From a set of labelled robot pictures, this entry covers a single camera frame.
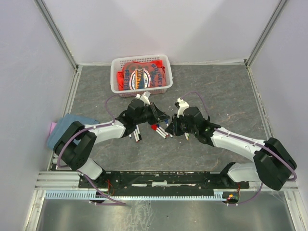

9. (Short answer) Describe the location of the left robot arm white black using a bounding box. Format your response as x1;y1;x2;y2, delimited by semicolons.
48;99;170;188

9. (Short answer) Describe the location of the purple cable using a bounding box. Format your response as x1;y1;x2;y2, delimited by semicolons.
55;93;139;205
180;91;298;206

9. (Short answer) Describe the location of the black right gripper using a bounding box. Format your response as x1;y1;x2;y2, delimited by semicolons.
165;113;197;137

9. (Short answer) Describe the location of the orange printed cloth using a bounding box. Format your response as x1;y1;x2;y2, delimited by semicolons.
117;60;167;91

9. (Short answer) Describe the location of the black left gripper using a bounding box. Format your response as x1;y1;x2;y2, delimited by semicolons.
134;102;170;125

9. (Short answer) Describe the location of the white plastic basket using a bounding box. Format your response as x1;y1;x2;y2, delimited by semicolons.
110;54;173;97

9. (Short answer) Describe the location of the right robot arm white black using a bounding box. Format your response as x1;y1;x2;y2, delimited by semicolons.
166;105;297;191

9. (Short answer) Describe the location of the white marker red eraser cap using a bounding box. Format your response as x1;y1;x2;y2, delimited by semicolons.
156;124;168;137

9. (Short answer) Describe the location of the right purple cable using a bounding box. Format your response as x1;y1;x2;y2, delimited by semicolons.
180;91;298;206

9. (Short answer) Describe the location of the uncapped white marker black end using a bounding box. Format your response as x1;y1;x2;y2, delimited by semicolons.
136;126;142;140

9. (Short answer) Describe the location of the blue cloth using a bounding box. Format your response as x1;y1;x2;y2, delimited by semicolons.
47;114;99;150

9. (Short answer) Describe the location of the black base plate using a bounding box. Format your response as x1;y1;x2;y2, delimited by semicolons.
92;171;249;197

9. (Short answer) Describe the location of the blue slotted cable duct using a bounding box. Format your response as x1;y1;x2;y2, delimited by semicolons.
45;190;228;200

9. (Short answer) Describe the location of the aluminium frame rail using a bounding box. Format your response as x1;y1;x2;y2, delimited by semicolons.
35;170;299;190

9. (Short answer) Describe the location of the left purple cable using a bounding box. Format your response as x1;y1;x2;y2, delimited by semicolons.
55;93;139;205

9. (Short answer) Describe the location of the circuit board with leds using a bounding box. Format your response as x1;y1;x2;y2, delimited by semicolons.
227;193;240;203

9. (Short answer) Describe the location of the uncapped white marker red end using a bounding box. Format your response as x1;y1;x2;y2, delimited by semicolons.
133;130;139;142

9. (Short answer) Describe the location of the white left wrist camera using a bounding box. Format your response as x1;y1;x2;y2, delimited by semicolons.
135;91;151;105

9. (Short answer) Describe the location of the pink cloth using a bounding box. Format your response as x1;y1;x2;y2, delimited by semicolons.
50;122;57;134

